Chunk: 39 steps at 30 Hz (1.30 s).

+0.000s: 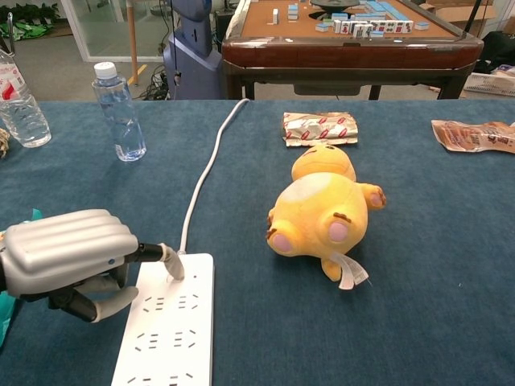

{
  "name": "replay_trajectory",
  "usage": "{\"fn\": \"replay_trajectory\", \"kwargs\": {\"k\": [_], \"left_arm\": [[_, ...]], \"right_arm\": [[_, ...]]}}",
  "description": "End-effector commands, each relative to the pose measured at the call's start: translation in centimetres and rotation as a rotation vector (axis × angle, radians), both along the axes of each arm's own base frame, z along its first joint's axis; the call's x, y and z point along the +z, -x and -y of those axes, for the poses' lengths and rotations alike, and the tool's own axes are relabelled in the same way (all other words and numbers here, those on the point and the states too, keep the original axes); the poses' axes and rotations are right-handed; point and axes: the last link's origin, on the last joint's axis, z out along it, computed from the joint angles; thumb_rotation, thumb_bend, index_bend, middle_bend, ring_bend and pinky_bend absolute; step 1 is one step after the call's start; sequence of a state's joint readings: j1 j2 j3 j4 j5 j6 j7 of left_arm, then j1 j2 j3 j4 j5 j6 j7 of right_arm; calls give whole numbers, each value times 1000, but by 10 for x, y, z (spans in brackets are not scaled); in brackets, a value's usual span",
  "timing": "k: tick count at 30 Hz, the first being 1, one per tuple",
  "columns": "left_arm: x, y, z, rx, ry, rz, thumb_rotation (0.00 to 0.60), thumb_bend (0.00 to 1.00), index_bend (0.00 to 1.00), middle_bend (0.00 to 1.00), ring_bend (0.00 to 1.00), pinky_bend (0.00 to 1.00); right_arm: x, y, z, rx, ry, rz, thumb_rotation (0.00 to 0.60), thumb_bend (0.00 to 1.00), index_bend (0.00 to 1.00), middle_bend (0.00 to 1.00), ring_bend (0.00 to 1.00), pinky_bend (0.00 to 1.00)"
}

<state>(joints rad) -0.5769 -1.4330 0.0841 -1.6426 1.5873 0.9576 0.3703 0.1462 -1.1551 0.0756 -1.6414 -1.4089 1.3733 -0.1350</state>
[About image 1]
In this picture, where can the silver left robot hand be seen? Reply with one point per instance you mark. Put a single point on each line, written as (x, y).
(68, 245)

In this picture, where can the white power strip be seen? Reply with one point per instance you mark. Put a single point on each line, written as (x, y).
(173, 321)

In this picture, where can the teal snack bag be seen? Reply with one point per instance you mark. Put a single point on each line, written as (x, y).
(6, 321)

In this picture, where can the small clear water bottle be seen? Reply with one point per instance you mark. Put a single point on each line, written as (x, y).
(120, 120)

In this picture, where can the large red-label water bottle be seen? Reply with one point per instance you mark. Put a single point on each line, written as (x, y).
(24, 116)

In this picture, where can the wooden pole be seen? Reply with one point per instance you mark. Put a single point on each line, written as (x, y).
(133, 48)

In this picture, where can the metal rod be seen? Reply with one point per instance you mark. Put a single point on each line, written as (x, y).
(11, 36)

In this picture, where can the blue machine base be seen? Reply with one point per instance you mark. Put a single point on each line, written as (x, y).
(193, 64)

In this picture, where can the white framed glass partition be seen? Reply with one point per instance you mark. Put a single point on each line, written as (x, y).
(104, 28)

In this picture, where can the green bags pile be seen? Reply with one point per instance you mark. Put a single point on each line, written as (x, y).
(28, 24)

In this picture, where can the yellow plush toy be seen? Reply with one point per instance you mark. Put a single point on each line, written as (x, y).
(322, 201)

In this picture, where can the crumpled red white wrapper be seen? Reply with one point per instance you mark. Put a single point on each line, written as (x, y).
(318, 128)

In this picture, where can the white blue mahjong tile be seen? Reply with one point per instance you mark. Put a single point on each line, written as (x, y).
(422, 26)
(322, 27)
(275, 16)

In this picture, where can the stacked blue mahjong tiles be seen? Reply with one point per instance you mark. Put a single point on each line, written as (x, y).
(293, 12)

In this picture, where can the brown mahjong table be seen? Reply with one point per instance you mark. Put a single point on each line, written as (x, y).
(342, 52)

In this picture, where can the teal tablecloth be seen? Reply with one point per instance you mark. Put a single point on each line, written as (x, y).
(402, 281)

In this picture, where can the black mahjong table dial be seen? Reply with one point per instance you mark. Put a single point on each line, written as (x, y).
(336, 3)

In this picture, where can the standing mahjong tile row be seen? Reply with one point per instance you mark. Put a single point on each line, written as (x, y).
(374, 27)

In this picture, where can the orange snack packet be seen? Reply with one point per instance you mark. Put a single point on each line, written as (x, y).
(466, 136)

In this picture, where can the white plastic basket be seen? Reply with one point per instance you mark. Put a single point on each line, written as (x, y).
(491, 84)

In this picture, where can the black bag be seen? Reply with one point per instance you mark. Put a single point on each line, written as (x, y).
(499, 48)

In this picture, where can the blue mahjong tile wall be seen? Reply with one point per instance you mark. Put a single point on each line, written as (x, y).
(382, 9)

